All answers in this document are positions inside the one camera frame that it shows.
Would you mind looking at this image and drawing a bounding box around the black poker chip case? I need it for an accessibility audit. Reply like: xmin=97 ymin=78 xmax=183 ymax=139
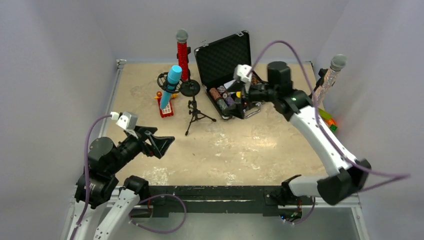
xmin=194 ymin=30 xmax=252 ymax=121

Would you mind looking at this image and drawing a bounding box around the red glitter microphone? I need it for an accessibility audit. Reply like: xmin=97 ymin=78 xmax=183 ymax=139
xmin=175 ymin=29 xmax=189 ymax=81

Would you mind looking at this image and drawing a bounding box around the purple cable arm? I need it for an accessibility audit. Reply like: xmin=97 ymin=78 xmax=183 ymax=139
xmin=246 ymin=40 xmax=411 ymax=193
xmin=67 ymin=114 xmax=115 ymax=240

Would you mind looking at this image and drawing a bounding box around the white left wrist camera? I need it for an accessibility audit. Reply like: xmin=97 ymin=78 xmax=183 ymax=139
xmin=110 ymin=111 xmax=138 ymax=131

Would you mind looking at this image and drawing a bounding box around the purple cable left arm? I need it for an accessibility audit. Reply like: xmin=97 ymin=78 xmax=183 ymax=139
xmin=67 ymin=114 xmax=115 ymax=240

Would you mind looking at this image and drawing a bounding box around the purple cable at base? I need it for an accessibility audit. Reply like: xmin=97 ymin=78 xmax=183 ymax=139
xmin=128 ymin=194 xmax=188 ymax=235

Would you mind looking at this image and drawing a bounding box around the red yellow toy block truck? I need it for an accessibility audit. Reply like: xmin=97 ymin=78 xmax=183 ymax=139
xmin=154 ymin=91 xmax=174 ymax=118

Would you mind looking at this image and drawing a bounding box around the black mic stand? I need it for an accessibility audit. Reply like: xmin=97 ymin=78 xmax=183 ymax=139
xmin=179 ymin=46 xmax=201 ymax=98
xmin=309 ymin=68 xmax=328 ymax=99

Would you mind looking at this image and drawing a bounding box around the green toy block bar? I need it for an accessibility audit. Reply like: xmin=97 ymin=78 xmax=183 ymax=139
xmin=318 ymin=108 xmax=332 ymax=121

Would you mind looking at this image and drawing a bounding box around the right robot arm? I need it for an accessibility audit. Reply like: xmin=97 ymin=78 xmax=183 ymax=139
xmin=227 ymin=61 xmax=372 ymax=206

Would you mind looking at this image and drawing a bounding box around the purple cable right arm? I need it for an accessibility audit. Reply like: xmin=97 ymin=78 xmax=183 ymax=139
xmin=246 ymin=40 xmax=411 ymax=193

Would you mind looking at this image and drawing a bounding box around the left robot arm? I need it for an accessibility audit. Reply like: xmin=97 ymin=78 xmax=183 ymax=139
xmin=67 ymin=126 xmax=175 ymax=240

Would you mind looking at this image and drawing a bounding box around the black shock mount tripod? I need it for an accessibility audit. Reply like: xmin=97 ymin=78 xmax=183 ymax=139
xmin=156 ymin=72 xmax=217 ymax=136

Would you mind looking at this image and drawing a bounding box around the silver glitter microphone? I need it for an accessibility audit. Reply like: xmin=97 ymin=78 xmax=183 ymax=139
xmin=312 ymin=54 xmax=347 ymax=105

